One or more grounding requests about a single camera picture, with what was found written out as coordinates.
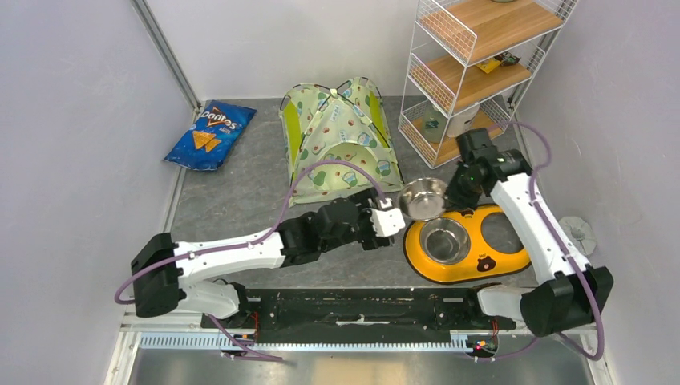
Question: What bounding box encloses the blue Doritos chip bag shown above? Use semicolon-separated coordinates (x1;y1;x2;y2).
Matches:
164;100;257;171

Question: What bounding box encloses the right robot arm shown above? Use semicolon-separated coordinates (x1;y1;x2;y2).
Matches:
446;128;614;337

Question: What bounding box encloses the dark snack packet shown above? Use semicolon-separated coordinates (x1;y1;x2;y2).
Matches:
494;51;521;67

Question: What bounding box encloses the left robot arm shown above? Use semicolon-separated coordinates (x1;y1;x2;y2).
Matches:
131;188;405;328

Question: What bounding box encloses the green glass jar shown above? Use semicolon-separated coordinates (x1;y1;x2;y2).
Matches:
421;103;448;144

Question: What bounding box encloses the orange pet bowl stand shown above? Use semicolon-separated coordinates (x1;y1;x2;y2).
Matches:
403;205;531;285

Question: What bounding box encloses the grey wrapped roll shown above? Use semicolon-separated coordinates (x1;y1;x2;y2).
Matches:
558;216;597;257

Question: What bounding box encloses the yellow snack packet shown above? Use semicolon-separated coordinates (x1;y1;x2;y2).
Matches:
476;57;502;74

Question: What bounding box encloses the white wire wooden shelf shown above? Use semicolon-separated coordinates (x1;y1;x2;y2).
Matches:
398;0;577;169

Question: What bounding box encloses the green avocado print mat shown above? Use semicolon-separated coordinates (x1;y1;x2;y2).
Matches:
299;142;399;195

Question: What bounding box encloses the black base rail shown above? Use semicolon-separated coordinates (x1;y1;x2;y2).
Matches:
218;287;516;344

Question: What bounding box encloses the white paper roll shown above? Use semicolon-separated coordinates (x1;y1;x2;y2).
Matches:
446;105;480;138

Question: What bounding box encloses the steel bowl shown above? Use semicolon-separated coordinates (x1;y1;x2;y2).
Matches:
419;217;471;265
397;177;447;221

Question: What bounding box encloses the green avocado pet tent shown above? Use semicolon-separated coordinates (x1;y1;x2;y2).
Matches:
278;77;403;205

